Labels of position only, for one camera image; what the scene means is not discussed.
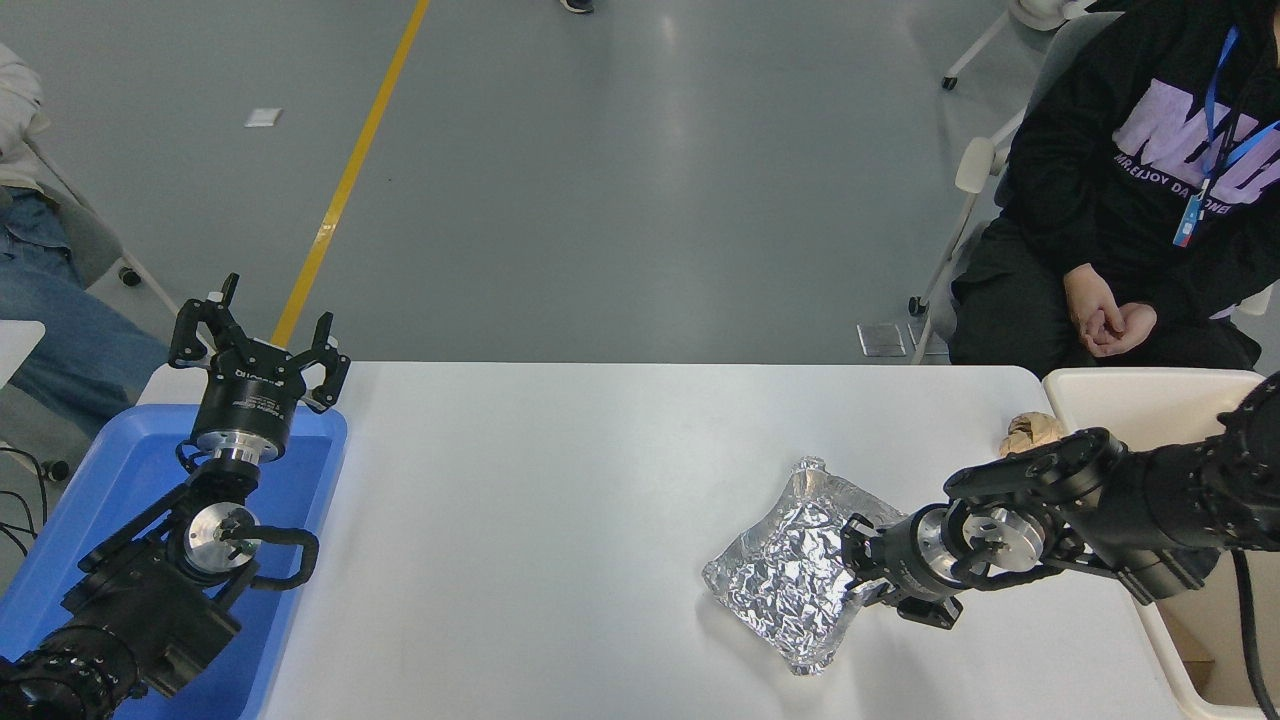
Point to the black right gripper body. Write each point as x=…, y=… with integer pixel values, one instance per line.
x=895, y=555

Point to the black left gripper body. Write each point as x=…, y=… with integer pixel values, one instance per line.
x=245, y=400

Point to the silver foil plate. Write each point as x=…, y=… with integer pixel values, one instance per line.
x=780, y=570

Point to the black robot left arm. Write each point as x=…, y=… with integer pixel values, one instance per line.
x=150, y=610

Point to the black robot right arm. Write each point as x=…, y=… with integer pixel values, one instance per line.
x=1160, y=500

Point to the square metal floor plate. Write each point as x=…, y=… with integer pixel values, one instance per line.
x=925, y=340
x=881, y=339

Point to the person's right hand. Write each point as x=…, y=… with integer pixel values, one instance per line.
x=1092, y=300

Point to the person's left hand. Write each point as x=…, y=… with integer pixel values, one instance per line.
x=1132, y=328

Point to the blue plastic tray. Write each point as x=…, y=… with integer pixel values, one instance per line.
x=120, y=470

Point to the grey wheeled chair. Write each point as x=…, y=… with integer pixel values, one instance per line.
x=85, y=240

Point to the small white side table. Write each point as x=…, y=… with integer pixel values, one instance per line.
x=18, y=345

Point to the crumpled tan paper ball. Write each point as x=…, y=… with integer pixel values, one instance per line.
x=1035, y=430

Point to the yellow floor tape line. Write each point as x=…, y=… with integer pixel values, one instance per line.
x=345, y=180

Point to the white paper scrap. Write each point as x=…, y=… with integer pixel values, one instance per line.
x=263, y=117

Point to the large pale plastic bin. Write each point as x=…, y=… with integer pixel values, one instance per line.
x=1130, y=400

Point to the dark shoe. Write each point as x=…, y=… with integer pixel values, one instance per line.
x=576, y=4

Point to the white chair star base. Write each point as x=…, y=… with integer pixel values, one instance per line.
x=1040, y=12

